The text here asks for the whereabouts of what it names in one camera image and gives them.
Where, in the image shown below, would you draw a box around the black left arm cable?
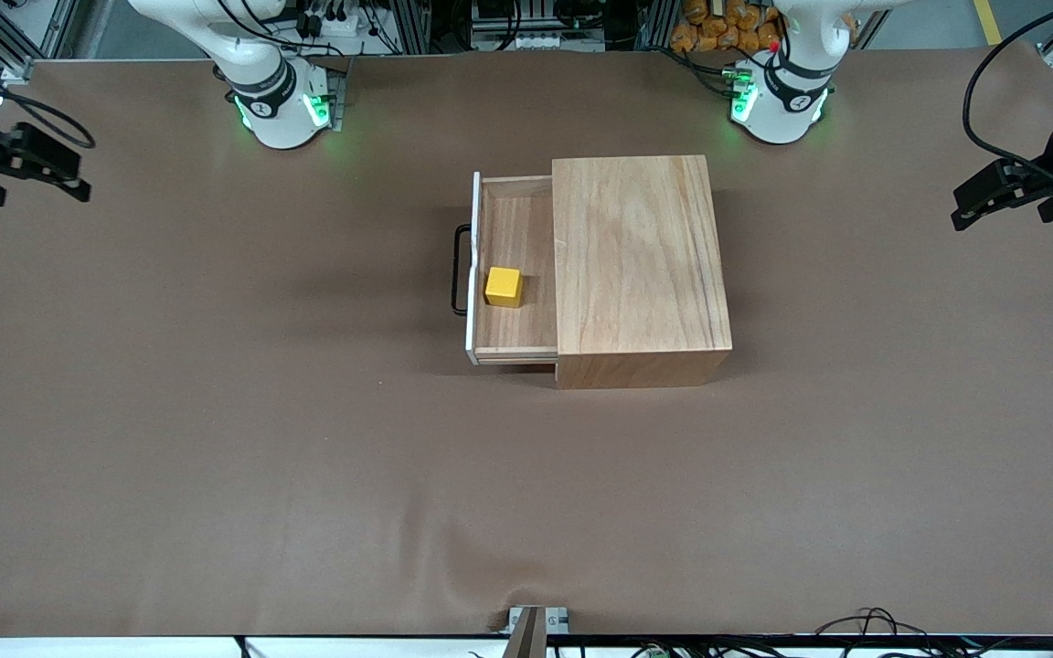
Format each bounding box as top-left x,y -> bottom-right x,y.
961,0 -> 1053,170

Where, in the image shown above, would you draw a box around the metal table clamp bracket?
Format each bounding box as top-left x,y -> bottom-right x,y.
504,605 -> 571,658

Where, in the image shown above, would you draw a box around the black arm base cables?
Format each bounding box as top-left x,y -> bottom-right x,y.
659,41 -> 756,101

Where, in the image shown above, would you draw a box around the yellow cube block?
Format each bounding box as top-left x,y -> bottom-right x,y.
484,267 -> 524,309

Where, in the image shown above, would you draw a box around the black cable tangle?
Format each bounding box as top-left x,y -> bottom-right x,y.
636,606 -> 1053,658

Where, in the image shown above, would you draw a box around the brown table mat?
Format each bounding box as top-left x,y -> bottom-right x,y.
0,41 -> 1053,638

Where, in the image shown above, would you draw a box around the wooden drawer cabinet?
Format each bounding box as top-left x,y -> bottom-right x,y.
551,155 -> 735,391

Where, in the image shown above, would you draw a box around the orange bag pile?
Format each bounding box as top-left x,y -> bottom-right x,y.
670,0 -> 785,54

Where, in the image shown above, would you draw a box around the wooden drawer with black handle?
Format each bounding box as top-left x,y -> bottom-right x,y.
451,171 -> 559,366

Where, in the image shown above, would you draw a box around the white power strip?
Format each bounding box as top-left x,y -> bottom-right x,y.
476,30 -> 607,53

